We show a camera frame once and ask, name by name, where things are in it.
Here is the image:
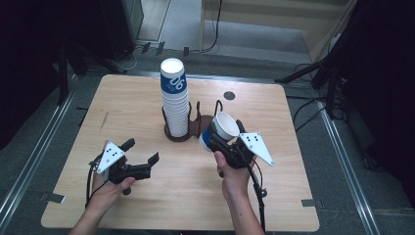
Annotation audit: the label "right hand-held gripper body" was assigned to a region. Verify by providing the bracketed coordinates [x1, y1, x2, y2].
[207, 131, 275, 170]

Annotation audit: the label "black cabinet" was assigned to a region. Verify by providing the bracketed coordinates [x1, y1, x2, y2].
[97, 0, 145, 62]

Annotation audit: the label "beige wooden frame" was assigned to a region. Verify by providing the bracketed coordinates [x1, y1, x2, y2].
[198, 0, 358, 63]

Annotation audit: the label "dark brown cup holder rack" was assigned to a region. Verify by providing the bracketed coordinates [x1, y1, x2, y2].
[161, 99, 225, 143]

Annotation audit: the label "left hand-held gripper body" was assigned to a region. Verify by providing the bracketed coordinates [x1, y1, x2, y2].
[96, 141, 153, 197]

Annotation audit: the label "black stand with legs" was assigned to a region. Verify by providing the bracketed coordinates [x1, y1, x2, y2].
[273, 42, 346, 120]

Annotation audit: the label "stack of white paper cups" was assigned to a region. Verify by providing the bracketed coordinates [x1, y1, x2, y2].
[159, 57, 191, 138]

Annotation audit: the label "white floor cable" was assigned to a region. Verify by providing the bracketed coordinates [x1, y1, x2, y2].
[112, 45, 145, 73]

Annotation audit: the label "metal floor rail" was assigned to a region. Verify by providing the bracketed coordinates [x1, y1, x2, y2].
[0, 76, 82, 226]
[315, 97, 383, 235]

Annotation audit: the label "person's right hand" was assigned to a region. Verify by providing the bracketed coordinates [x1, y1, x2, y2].
[212, 150, 258, 201]

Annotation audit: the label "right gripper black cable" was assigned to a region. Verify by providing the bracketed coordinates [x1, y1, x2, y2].
[246, 158, 270, 233]

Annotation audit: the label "black floor cables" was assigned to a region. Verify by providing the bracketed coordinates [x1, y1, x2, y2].
[286, 94, 329, 133]

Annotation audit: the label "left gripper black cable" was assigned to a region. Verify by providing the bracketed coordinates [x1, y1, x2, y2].
[84, 156, 111, 210]

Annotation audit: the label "black tripod stand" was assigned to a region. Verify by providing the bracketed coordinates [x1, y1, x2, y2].
[55, 40, 128, 107]

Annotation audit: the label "single blue white paper cup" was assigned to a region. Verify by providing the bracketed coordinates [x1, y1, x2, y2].
[198, 111, 241, 153]

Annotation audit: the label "hanging black cable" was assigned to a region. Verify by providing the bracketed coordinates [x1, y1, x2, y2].
[199, 0, 224, 54]

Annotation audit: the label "person's left hand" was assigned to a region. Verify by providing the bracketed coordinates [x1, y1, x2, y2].
[91, 140, 137, 211]

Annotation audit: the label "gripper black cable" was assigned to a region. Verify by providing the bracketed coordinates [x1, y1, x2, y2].
[84, 156, 111, 210]
[246, 158, 270, 233]

